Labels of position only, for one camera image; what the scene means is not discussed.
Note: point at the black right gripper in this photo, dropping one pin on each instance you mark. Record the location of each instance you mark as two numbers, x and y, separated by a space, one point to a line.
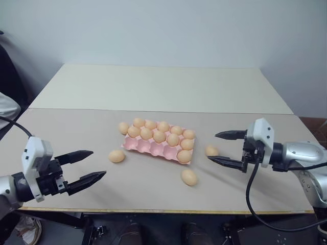
253 153

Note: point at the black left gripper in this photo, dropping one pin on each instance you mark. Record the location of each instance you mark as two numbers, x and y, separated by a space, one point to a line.
49 178

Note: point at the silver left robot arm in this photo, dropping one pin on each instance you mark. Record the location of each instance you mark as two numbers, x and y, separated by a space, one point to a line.
10 190

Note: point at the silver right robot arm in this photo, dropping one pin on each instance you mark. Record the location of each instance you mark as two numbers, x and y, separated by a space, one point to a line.
304 155

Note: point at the pink egg tray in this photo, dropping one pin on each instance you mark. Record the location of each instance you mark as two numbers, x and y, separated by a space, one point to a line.
150 149

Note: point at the tan egg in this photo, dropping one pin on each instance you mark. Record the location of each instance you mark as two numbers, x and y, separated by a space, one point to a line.
184 156
187 144
211 151
163 126
189 134
133 131
146 133
124 128
150 124
117 156
173 140
139 122
176 130
159 136
189 177

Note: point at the white sneaker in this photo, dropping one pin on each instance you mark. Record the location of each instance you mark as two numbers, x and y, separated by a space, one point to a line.
29 229

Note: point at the dark rounded shape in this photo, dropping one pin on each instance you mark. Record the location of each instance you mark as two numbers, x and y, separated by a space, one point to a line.
191 233
131 233

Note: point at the white cloth bundle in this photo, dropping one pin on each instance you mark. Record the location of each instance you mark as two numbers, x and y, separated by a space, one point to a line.
7 112

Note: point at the dark chair back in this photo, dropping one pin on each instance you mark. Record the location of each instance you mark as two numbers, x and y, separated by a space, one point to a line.
11 74

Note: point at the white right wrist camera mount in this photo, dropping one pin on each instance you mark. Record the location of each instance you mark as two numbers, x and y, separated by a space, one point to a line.
263 132

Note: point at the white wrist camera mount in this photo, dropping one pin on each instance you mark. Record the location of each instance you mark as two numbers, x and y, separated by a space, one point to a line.
263 132
34 153

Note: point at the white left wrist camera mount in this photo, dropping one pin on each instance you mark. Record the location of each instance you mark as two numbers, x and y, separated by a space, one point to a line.
34 153

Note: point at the black table frame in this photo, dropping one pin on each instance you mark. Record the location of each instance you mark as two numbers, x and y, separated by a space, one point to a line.
64 224

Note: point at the black dotted base plate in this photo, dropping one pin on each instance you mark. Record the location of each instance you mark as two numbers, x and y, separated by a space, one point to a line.
278 237

